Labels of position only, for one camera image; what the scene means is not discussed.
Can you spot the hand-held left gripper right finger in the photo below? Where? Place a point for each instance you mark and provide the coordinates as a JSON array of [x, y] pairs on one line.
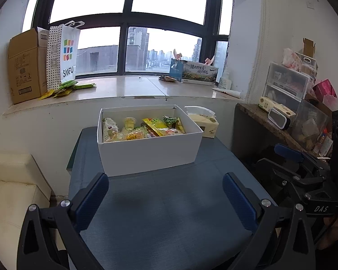
[[239, 199]]

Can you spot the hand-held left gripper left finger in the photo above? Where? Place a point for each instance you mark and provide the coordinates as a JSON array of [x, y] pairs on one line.
[[90, 199]]

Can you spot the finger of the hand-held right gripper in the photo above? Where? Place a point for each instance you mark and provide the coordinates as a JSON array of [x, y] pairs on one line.
[[288, 150], [287, 178]]

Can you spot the white cardboard box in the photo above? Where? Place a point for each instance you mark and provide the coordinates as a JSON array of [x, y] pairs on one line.
[[149, 154]]

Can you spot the person's right hand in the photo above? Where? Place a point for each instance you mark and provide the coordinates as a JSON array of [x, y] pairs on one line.
[[336, 230]]

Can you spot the small bottles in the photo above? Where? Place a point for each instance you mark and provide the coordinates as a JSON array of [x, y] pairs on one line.
[[324, 143]]

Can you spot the clear plastic bin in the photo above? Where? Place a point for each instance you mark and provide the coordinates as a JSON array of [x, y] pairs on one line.
[[309, 123]]

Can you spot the dark wooden side table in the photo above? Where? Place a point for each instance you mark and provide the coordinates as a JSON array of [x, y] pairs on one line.
[[252, 112]]

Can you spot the clear plastic drawer unit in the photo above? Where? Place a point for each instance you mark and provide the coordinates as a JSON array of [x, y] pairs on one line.
[[287, 84]]

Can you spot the pink gift bag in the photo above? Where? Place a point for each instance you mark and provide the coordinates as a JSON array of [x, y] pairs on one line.
[[325, 91]]

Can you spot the white and green snack packet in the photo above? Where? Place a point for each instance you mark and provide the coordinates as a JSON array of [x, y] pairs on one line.
[[109, 129]]

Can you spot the orange-yellow snack packet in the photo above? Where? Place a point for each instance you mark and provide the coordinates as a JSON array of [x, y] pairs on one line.
[[135, 135]]

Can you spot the cream leather sofa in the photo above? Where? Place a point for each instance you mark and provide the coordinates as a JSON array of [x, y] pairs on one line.
[[14, 174]]

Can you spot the rolled white paper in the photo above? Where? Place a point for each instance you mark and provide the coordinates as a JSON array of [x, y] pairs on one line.
[[228, 92]]

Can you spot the cream soft tissue pack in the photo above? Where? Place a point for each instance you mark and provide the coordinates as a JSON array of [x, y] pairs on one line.
[[204, 123]]

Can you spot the pink floral packet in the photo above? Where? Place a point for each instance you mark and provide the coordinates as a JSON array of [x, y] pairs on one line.
[[291, 60]]

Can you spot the clear packet with orange snack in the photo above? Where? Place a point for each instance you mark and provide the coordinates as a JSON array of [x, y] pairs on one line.
[[170, 131]]

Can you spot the yellow snack packet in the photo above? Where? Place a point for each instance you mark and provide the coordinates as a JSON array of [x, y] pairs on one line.
[[156, 125]]

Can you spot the dark green snack packet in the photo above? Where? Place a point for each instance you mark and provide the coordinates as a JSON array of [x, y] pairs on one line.
[[171, 121]]

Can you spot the small open cardboard box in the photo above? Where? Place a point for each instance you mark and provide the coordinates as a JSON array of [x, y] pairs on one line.
[[309, 47]]

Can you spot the pile of green sachets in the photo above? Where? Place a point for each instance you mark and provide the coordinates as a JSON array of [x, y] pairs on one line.
[[64, 87]]

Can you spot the blue printed tissue box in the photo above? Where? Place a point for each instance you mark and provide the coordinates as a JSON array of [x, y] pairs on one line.
[[194, 71]]

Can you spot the white shopping bag coloured squares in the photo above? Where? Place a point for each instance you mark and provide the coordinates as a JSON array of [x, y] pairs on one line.
[[64, 62]]

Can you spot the brown packet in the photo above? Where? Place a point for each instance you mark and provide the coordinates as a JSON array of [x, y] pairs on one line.
[[167, 78]]

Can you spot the brown cardboard box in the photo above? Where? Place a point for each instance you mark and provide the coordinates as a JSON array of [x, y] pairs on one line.
[[25, 64]]

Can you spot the white wall socket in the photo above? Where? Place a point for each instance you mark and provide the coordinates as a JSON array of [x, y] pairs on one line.
[[309, 4]]

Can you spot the black window frame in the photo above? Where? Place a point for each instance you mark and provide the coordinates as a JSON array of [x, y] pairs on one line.
[[124, 19]]

